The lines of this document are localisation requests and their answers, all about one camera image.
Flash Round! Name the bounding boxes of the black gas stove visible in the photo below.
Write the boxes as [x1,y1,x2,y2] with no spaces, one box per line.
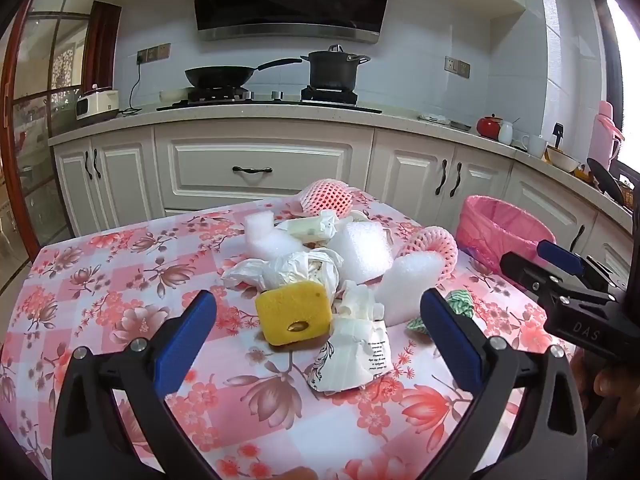
[156,85,383,114]

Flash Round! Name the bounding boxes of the window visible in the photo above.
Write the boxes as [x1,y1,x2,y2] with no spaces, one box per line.
[582,0,640,171]

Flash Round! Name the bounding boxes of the white bowl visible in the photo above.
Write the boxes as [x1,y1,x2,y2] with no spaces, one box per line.
[545,146,581,173]

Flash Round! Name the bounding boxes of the wooden framed glass door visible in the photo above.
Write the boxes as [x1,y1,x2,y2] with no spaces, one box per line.
[0,0,123,261]

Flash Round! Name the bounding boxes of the black frying pan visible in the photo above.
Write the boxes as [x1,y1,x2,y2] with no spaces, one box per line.
[184,57,304,89]

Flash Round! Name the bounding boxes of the white mug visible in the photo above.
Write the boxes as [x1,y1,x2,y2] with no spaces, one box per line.
[520,134,548,158]

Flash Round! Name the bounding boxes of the pink foam fruit net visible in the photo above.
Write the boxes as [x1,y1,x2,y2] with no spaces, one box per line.
[299,180,354,219]
[399,226,460,281]

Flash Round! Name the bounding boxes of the bronze wall socket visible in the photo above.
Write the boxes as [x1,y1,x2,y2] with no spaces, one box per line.
[444,56,472,79]
[137,43,172,65]

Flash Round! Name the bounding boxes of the white plastic bag wad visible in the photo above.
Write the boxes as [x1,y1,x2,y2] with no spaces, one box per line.
[221,249,346,295]

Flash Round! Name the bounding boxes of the stepped white foam block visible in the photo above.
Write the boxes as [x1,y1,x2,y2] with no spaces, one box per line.
[243,211,308,262]

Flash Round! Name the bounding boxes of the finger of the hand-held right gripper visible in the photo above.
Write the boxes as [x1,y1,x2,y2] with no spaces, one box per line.
[500,251,616,306]
[537,239,621,291]

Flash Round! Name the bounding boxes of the black pan lid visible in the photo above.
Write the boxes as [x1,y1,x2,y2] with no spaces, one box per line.
[587,157,626,206]

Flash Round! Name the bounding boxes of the white rice cooker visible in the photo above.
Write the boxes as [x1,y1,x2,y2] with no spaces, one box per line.
[75,84,121,122]

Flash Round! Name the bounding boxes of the cube white foam block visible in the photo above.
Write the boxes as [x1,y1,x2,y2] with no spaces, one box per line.
[325,221,395,284]

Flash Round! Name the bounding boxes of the floral pink tablecloth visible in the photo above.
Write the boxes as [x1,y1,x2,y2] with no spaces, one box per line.
[0,195,591,480]

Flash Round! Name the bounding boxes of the red lidded pot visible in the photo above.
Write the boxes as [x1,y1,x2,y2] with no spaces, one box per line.
[476,114,505,139]

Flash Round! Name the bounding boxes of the tapered white foam block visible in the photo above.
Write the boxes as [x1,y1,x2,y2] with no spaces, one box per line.
[374,252,448,327]

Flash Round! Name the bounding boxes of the green striped wrapper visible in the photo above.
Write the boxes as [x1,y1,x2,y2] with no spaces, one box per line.
[405,289,474,335]

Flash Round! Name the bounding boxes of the white base cabinets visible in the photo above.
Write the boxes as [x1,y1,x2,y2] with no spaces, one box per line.
[50,122,636,281]

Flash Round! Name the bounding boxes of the bin with pink bag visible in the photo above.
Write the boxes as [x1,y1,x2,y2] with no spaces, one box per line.
[455,195,557,277]

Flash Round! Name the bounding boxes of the printed white paper packet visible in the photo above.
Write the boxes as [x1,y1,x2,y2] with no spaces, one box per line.
[307,314,392,394]

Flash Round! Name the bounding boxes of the black power cable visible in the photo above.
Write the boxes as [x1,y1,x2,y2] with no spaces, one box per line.
[121,61,144,116]

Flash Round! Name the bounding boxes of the white drawer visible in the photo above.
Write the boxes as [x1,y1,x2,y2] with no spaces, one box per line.
[155,125,374,211]

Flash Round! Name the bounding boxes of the pink thermos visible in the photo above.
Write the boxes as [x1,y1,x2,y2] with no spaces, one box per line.
[587,100,626,171]

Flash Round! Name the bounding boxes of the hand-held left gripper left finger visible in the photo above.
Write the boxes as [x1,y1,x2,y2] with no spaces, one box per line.
[51,289,236,480]

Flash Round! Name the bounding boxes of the person's right hand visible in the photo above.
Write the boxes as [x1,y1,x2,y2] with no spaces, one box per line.
[592,362,640,403]

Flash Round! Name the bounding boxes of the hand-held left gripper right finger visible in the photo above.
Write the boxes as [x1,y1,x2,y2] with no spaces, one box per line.
[420,287,589,480]

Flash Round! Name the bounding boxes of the black pot with lid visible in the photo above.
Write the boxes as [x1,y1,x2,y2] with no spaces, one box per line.
[300,44,372,92]

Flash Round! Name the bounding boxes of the yellow sponge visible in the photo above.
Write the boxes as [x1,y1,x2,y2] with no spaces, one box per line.
[255,281,335,347]

